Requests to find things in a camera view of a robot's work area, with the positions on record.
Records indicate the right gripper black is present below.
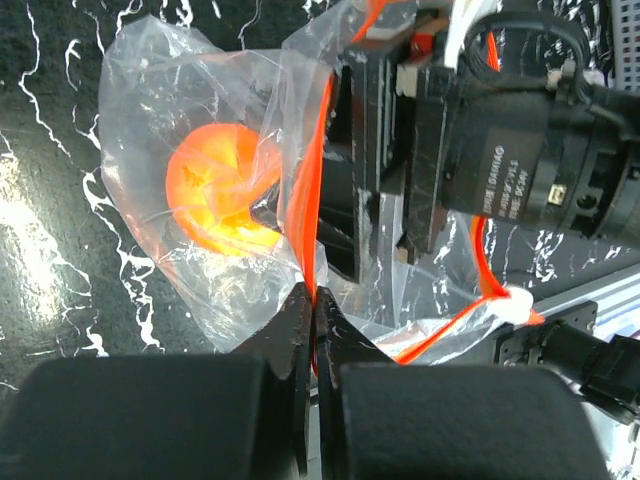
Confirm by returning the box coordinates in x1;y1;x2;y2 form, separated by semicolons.
317;9;551;286

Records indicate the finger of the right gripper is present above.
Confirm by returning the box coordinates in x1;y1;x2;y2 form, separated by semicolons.
249;184;281;233

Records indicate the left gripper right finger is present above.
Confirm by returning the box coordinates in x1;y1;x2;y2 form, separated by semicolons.
314;288;608;479

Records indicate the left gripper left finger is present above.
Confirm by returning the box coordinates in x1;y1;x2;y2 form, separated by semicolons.
1;283;313;479

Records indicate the fake orange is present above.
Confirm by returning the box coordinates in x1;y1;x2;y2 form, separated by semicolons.
165;123;280;256

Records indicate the clear zip top bag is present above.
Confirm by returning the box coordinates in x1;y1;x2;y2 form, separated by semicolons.
98;1;543;364

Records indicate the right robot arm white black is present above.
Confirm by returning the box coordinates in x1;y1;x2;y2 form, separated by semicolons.
281;6;639;282

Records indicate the aluminium frame rail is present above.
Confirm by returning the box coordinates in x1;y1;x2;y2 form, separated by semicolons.
535;265;639;334

